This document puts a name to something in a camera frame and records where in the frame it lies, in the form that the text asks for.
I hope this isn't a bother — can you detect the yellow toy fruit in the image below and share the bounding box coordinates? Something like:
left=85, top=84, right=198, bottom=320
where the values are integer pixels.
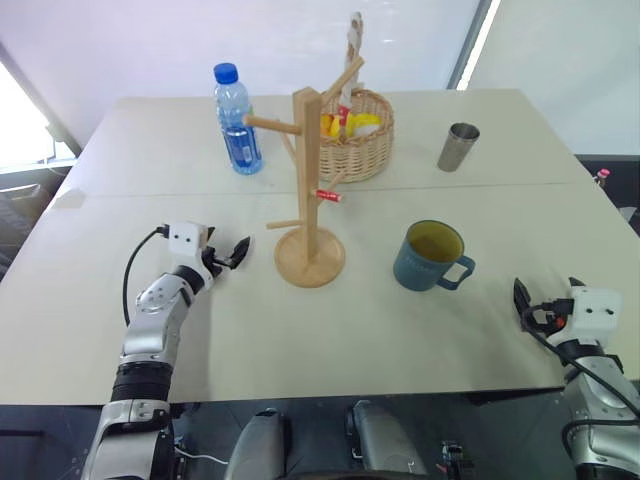
left=319, top=112, right=382, bottom=138

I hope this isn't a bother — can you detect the stainless steel tumbler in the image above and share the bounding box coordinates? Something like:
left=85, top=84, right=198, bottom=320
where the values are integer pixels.
left=436, top=122, right=482, bottom=173

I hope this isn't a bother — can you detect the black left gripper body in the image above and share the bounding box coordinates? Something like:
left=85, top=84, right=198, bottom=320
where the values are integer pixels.
left=201, top=244, right=237, bottom=277

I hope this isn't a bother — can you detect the tall white red package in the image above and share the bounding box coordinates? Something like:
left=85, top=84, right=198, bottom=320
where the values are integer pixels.
left=336, top=11, right=366, bottom=137

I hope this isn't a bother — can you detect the blue enamel mug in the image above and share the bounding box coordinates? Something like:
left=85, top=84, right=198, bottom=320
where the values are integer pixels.
left=392, top=219, right=477, bottom=293

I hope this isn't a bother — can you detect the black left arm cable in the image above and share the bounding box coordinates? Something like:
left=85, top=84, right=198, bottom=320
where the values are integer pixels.
left=122, top=226, right=169, bottom=327

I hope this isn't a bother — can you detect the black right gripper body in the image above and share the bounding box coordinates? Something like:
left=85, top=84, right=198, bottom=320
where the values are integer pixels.
left=521, top=296, right=572, bottom=337

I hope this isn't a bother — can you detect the grey rounded shape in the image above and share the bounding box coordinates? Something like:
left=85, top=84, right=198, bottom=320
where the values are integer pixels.
left=343, top=399, right=430, bottom=480
left=225, top=407, right=292, bottom=480

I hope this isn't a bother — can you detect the thin white cable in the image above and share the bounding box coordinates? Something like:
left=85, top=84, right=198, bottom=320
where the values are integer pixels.
left=173, top=446, right=232, bottom=467

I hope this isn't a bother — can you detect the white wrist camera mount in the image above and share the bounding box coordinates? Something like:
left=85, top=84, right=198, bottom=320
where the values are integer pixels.
left=568, top=285, right=624, bottom=347
left=168, top=222, right=215, bottom=292

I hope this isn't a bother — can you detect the wooden mug tree stand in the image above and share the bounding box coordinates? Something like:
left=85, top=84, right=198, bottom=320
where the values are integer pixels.
left=243, top=56, right=367, bottom=290

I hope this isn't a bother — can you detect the small black device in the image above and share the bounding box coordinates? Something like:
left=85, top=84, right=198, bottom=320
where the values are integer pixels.
left=435, top=438, right=476, bottom=475

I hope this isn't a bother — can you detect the clear blue-capped water bottle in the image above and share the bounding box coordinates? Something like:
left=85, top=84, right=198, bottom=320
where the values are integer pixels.
left=213, top=62, right=265, bottom=177

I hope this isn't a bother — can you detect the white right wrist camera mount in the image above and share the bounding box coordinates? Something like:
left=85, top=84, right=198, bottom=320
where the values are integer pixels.
left=568, top=285, right=624, bottom=347

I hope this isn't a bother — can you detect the woven wicker basket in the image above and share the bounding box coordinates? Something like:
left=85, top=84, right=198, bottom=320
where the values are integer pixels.
left=312, top=89, right=396, bottom=185

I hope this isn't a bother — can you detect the black chair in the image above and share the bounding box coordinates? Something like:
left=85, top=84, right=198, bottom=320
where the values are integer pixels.
left=0, top=163, right=77, bottom=282

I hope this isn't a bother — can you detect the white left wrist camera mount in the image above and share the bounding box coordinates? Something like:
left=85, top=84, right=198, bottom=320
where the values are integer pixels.
left=168, top=222, right=215, bottom=292

